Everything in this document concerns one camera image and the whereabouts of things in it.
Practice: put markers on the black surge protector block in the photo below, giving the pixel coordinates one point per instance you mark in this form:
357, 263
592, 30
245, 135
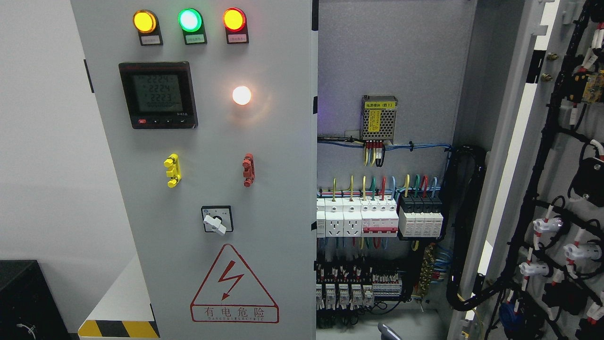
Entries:
420, 217

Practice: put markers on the brass ground bar right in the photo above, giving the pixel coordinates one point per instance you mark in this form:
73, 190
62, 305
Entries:
426, 271

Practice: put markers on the black digital power meter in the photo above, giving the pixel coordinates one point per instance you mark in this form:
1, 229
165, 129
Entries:
159, 95

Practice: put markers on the white rotary selector switch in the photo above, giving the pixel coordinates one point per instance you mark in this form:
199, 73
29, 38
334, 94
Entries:
217, 219

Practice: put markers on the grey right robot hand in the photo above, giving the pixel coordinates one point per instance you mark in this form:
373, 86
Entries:
386, 333

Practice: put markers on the white glowing indicator lamp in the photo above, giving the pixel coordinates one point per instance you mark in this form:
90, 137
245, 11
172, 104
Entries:
241, 95

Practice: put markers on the perforated metal power supply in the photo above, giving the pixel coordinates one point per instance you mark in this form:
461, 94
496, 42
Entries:
378, 117

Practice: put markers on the grey cabinet door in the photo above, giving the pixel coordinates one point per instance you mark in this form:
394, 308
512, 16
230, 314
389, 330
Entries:
273, 219
536, 236

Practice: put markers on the white red four-pole breaker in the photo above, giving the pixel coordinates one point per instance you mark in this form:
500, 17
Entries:
379, 218

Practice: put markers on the red indicator lamp left door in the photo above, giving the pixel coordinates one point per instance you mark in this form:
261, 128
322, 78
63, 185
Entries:
235, 24

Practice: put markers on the red terminal post pair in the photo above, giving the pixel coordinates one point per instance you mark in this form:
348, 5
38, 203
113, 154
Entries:
248, 169

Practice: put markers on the yellow indicator lamp left door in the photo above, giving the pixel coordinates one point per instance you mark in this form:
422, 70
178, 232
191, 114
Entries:
148, 28

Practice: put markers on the row of relay modules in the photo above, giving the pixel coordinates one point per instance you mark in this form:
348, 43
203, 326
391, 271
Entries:
343, 296

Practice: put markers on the green indicator lamp left door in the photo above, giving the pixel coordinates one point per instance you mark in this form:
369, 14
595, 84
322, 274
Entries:
192, 25

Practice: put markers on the red electric hazard warning sticker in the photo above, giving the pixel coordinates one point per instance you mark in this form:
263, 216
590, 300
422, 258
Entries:
232, 293

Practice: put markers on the white table with hazard stripe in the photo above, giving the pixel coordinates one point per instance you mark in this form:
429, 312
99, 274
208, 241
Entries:
124, 312

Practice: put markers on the white twin socket module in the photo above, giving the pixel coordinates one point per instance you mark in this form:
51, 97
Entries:
343, 217

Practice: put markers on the black box at left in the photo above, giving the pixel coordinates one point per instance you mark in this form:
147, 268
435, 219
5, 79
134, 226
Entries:
27, 308

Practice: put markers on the yellow terminal post pair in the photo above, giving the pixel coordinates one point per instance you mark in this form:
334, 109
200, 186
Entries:
173, 171

